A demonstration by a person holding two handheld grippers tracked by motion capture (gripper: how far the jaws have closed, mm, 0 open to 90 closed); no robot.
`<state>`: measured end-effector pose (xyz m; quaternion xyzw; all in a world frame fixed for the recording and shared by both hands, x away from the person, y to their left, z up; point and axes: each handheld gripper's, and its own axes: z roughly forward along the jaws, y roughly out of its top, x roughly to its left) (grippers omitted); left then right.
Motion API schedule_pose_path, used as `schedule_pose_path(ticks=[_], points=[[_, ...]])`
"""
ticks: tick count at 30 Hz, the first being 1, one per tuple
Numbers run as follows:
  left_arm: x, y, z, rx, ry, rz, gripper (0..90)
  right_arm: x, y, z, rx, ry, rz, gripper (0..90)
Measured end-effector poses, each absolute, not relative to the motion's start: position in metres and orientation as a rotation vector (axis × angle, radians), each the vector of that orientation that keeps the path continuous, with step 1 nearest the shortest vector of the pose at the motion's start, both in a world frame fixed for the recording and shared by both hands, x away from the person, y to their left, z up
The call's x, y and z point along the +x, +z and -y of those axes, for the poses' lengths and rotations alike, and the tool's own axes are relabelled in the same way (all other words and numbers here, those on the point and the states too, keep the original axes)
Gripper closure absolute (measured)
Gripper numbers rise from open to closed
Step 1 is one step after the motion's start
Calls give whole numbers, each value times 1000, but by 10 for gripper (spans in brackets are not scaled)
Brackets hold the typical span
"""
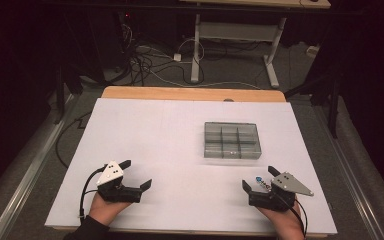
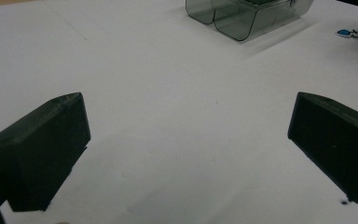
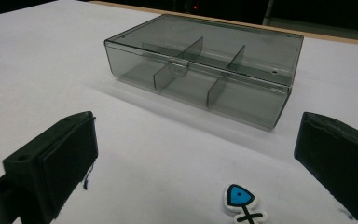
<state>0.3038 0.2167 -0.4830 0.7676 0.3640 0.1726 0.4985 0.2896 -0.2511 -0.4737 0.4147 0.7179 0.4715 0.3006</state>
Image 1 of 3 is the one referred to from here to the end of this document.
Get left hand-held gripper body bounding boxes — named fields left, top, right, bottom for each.
left=96, top=160, right=143, bottom=204

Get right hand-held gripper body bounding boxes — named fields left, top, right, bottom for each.
left=248, top=171, right=315, bottom=212

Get small blue beaded trinket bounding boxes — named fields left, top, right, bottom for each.
left=255, top=176, right=272, bottom=192

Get clear plastic compartment box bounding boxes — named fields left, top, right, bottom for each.
left=203, top=121, right=263, bottom=160

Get person's left hand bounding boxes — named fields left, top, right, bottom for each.
left=88, top=192, right=133, bottom=227

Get white board sheet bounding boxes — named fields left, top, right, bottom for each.
left=44, top=97, right=338, bottom=236

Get black metal stand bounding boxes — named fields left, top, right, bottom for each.
left=283, top=64, right=344, bottom=140
left=53, top=61, right=85, bottom=125

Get wooden table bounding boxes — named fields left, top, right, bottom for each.
left=44, top=85, right=338, bottom=239

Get tan desk top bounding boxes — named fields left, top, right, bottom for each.
left=179, top=0, right=332, bottom=10

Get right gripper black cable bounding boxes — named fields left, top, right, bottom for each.
left=278, top=192, right=309, bottom=238

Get thin black floor cable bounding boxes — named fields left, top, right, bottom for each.
left=54, top=111, right=93, bottom=170

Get metal floor rail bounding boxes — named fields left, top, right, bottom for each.
left=0, top=94, right=76, bottom=240
left=313, top=105, right=384, bottom=240

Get white floor cable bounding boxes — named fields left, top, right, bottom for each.
left=144, top=37, right=262, bottom=91

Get black floor cable bundle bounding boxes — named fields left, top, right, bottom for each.
left=114, top=23, right=205, bottom=87

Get white metal desk frame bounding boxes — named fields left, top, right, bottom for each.
left=190, top=13, right=288, bottom=90

